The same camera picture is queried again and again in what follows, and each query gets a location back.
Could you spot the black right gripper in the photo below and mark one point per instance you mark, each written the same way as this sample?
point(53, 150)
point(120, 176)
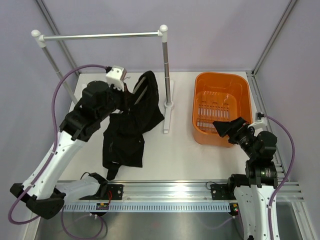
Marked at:
point(225, 127)

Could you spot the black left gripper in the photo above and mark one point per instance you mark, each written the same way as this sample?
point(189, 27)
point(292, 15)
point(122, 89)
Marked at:
point(125, 101)

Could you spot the black shorts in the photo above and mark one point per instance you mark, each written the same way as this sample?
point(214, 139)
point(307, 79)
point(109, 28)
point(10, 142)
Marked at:
point(123, 142)

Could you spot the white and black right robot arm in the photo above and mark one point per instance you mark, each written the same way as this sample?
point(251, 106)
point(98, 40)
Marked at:
point(253, 190)

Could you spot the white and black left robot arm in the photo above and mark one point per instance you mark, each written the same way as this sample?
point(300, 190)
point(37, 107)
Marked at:
point(40, 191)

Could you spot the orange plastic basket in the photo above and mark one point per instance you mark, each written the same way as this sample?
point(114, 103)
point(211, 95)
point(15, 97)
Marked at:
point(218, 97)

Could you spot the silver clothes rack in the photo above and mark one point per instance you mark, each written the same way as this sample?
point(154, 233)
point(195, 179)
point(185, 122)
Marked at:
point(162, 33)

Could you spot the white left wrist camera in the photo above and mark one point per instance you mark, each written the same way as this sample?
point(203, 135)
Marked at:
point(115, 78)

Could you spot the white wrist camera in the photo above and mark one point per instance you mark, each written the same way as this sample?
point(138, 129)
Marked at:
point(260, 121)
point(115, 78)

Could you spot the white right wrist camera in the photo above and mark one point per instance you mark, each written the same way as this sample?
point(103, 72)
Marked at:
point(260, 121)

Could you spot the aluminium mounting rail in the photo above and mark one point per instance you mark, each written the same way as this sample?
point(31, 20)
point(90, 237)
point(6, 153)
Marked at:
point(188, 191)

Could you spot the white slotted cable duct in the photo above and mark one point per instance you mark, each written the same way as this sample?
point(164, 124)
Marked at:
point(148, 207)

